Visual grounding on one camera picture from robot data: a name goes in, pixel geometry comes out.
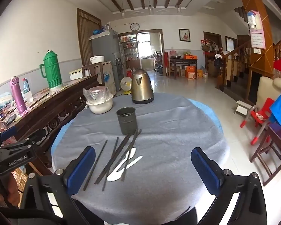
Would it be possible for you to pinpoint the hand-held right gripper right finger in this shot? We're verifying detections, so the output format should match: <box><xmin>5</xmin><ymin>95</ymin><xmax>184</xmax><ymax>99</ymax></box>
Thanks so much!
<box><xmin>190</xmin><ymin>147</ymin><xmax>272</xmax><ymax>225</ymax></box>

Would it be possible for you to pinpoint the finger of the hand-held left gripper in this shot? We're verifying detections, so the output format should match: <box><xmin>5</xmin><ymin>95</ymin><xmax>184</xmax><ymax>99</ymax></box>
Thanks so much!
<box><xmin>0</xmin><ymin>130</ymin><xmax>46</xmax><ymax>152</ymax></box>
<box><xmin>0</xmin><ymin>126</ymin><xmax>17</xmax><ymax>146</ymax></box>

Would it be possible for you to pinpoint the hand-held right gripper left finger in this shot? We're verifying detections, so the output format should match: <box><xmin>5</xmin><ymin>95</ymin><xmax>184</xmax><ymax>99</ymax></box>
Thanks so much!
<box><xmin>19</xmin><ymin>146</ymin><xmax>96</xmax><ymax>225</ymax></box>

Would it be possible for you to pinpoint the pile of dark chopsticks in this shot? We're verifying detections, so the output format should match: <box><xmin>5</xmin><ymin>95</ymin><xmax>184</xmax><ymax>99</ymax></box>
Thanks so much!
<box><xmin>83</xmin><ymin>129</ymin><xmax>142</xmax><ymax>192</ymax></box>

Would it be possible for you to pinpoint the white plastic spoon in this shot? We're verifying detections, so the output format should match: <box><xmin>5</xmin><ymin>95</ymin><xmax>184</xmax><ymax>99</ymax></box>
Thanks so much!
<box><xmin>117</xmin><ymin>147</ymin><xmax>137</xmax><ymax>171</ymax></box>
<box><xmin>106</xmin><ymin>155</ymin><xmax>143</xmax><ymax>182</ymax></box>

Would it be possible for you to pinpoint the grey metal utensil cup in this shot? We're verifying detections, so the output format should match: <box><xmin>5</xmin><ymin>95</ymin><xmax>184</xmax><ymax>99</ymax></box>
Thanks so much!
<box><xmin>116</xmin><ymin>107</ymin><xmax>137</xmax><ymax>136</ymax></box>

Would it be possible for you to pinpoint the person's left hand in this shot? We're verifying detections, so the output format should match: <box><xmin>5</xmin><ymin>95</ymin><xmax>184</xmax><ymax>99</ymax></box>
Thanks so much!
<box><xmin>0</xmin><ymin>172</ymin><xmax>21</xmax><ymax>208</ymax></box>

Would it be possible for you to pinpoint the dark carved wooden sideboard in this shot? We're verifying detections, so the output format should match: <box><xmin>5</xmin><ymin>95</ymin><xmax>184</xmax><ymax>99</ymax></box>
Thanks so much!
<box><xmin>0</xmin><ymin>74</ymin><xmax>99</xmax><ymax>176</ymax></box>

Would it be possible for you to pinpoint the purple drink bottle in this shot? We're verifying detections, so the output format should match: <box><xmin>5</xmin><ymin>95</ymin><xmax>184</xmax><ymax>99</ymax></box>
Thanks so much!
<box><xmin>10</xmin><ymin>76</ymin><xmax>27</xmax><ymax>114</ymax></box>

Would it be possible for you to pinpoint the clear red-capped water bottle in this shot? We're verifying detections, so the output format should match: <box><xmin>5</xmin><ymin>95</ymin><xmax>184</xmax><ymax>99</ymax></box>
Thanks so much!
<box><xmin>22</xmin><ymin>78</ymin><xmax>31</xmax><ymax>95</ymax></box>

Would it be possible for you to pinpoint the grey tablecloth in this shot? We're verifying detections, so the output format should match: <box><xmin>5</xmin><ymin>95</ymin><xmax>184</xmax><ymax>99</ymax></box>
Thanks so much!
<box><xmin>52</xmin><ymin>92</ymin><xmax>230</xmax><ymax>225</ymax></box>

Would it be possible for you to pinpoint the blue table cover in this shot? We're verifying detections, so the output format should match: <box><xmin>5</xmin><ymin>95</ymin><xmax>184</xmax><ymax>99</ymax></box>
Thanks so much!
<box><xmin>50</xmin><ymin>98</ymin><xmax>222</xmax><ymax>160</ymax></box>

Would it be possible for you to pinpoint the white ceramic bowl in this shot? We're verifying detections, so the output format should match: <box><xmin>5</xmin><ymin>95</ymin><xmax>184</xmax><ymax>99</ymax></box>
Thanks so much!
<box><xmin>86</xmin><ymin>96</ymin><xmax>114</xmax><ymax>114</ymax></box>

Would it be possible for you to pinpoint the green thermos flask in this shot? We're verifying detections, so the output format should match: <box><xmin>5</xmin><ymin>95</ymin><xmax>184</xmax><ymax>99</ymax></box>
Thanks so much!
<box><xmin>39</xmin><ymin>50</ymin><xmax>63</xmax><ymax>92</ymax></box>

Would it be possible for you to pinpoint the white step stool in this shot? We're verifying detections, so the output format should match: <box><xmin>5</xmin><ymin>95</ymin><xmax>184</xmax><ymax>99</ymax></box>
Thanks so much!
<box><xmin>234</xmin><ymin>100</ymin><xmax>253</xmax><ymax>115</ymax></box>

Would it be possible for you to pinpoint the red child's chair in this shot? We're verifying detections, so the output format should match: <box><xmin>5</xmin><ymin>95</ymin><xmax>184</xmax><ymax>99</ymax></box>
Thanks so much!
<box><xmin>240</xmin><ymin>98</ymin><xmax>275</xmax><ymax>146</ymax></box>

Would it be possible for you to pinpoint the dark wooden stool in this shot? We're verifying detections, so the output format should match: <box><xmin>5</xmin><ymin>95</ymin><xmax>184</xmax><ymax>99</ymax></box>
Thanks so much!
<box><xmin>249</xmin><ymin>123</ymin><xmax>281</xmax><ymax>187</ymax></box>

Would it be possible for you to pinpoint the yellow floor fan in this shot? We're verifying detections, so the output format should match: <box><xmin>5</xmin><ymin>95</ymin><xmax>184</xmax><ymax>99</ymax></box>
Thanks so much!
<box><xmin>120</xmin><ymin>76</ymin><xmax>133</xmax><ymax>95</ymax></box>

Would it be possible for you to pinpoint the upright orange box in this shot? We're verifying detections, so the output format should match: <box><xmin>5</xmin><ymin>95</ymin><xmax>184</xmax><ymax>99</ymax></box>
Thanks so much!
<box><xmin>185</xmin><ymin>66</ymin><xmax>197</xmax><ymax>80</ymax></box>

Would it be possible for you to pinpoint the dark wooden chair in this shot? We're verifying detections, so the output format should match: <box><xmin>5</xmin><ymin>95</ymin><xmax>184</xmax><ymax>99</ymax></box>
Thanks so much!
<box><xmin>81</xmin><ymin>62</ymin><xmax>105</xmax><ymax>86</ymax></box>

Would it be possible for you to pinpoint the bronze electric kettle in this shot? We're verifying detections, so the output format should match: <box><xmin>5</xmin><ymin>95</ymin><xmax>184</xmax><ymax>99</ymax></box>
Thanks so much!
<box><xmin>131</xmin><ymin>67</ymin><xmax>154</xmax><ymax>105</ymax></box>

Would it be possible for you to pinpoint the cream armchair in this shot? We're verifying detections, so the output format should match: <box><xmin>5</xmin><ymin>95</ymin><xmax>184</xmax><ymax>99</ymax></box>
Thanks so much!
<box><xmin>255</xmin><ymin>76</ymin><xmax>281</xmax><ymax>120</ymax></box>

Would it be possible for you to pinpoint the white rice cooker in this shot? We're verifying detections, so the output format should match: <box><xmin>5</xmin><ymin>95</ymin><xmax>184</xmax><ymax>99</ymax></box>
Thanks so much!
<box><xmin>90</xmin><ymin>55</ymin><xmax>105</xmax><ymax>64</ymax></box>

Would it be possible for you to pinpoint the dark wooden dining table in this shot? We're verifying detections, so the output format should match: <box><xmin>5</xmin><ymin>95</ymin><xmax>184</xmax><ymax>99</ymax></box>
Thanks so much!
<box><xmin>170</xmin><ymin>58</ymin><xmax>198</xmax><ymax>78</ymax></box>

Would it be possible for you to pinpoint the wooden stair railing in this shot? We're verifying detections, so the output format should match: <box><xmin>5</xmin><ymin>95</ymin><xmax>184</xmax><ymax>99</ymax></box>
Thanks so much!
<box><xmin>217</xmin><ymin>40</ymin><xmax>252</xmax><ymax>92</ymax></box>

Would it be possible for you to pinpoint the grey refrigerator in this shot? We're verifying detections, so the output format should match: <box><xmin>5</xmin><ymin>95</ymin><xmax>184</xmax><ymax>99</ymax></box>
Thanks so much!
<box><xmin>89</xmin><ymin>29</ymin><xmax>126</xmax><ymax>92</ymax></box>

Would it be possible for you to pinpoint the brown striped curtain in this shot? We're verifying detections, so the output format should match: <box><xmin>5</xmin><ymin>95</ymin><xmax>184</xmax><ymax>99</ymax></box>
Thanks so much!
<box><xmin>77</xmin><ymin>8</ymin><xmax>102</xmax><ymax>67</ymax></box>

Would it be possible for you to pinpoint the glass shelf with bottles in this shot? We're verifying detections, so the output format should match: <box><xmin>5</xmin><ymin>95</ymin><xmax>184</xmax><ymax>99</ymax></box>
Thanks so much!
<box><xmin>119</xmin><ymin>35</ymin><xmax>141</xmax><ymax>69</ymax></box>

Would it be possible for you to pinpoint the wooden pillar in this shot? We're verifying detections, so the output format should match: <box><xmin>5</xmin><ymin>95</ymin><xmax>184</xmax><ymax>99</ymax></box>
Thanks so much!
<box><xmin>234</xmin><ymin>0</ymin><xmax>274</xmax><ymax>75</ymax></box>

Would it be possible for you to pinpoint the framed wall picture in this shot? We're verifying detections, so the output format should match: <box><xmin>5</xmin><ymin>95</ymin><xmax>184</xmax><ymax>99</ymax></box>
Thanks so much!
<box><xmin>178</xmin><ymin>29</ymin><xmax>191</xmax><ymax>42</ymax></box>

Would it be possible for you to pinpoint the pink wall calendar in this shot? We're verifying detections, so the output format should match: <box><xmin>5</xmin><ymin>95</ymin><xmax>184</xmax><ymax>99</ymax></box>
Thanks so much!
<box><xmin>247</xmin><ymin>10</ymin><xmax>266</xmax><ymax>50</ymax></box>

